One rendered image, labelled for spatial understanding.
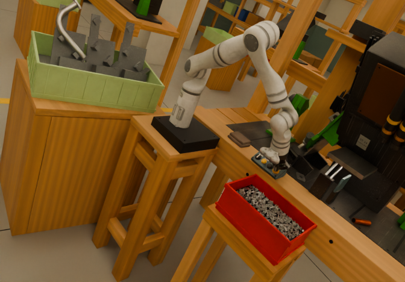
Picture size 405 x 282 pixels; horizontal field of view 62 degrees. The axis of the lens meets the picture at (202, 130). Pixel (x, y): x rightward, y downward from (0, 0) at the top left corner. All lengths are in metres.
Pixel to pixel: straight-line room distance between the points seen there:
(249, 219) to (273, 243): 0.12
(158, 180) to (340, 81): 1.13
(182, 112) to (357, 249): 0.89
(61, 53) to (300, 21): 1.34
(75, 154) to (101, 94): 0.34
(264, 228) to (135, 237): 0.74
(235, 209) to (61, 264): 1.07
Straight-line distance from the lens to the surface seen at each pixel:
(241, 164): 1.60
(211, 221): 1.34
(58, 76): 1.65
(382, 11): 2.00
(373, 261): 1.46
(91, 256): 2.07
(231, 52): 1.26
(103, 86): 1.70
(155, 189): 1.54
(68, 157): 1.81
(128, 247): 1.82
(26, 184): 1.86
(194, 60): 1.43
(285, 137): 1.29
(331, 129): 1.64
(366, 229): 1.63
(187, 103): 1.51
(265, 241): 1.25
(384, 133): 1.41
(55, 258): 2.03
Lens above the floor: 1.57
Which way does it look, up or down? 24 degrees down
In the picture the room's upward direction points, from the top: 24 degrees clockwise
